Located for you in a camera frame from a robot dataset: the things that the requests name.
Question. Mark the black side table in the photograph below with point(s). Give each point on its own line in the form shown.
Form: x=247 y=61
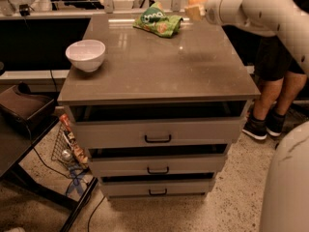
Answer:
x=39 y=194

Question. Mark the white bowl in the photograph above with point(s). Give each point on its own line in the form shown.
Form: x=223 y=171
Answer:
x=86 y=55

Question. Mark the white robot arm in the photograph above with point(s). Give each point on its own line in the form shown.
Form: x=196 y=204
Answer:
x=285 y=205

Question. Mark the left black sneaker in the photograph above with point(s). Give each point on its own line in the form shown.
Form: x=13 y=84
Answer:
x=255 y=128

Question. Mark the middle grey drawer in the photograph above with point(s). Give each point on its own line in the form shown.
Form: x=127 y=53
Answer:
x=163 y=165

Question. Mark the right black sneaker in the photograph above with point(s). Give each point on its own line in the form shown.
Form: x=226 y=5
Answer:
x=275 y=123

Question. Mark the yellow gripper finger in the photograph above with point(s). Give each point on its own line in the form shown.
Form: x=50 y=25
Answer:
x=195 y=12

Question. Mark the wire basket with snacks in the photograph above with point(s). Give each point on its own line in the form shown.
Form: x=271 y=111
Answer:
x=66 y=150

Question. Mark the black sneaker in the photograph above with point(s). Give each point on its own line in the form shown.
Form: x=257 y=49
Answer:
x=275 y=123
x=255 y=128

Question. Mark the brown bag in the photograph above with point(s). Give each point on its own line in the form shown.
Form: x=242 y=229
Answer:
x=24 y=110

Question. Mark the grey drawer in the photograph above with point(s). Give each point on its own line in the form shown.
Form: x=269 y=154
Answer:
x=163 y=165
x=157 y=188
x=150 y=133

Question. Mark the green chip bag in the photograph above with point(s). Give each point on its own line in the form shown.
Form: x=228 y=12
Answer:
x=156 y=21

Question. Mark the grey drawer cabinet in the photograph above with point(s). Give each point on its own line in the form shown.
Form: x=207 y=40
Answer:
x=196 y=74

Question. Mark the bottom grey drawer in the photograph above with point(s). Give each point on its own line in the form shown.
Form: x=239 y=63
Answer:
x=157 y=188

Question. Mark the person in black shorts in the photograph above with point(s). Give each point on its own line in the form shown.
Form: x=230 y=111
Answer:
x=280 y=78

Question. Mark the top grey drawer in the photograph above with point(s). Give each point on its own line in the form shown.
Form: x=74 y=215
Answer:
x=150 y=133

